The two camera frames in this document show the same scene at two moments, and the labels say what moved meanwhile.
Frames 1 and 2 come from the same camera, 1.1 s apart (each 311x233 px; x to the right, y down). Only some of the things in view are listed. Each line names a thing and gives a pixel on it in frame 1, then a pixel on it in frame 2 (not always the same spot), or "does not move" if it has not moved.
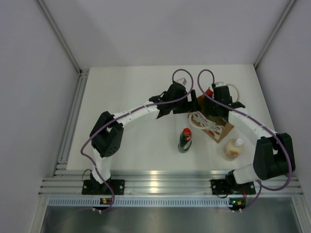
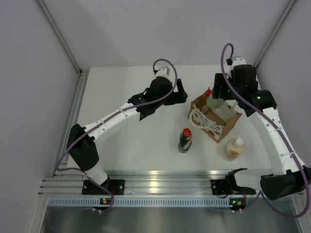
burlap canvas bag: (216, 128) does not move
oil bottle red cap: (209, 92) does not move
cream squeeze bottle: (232, 149) does not move
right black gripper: (208, 109) → (220, 81)
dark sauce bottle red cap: (185, 140) does not move
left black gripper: (192, 105) → (179, 97)
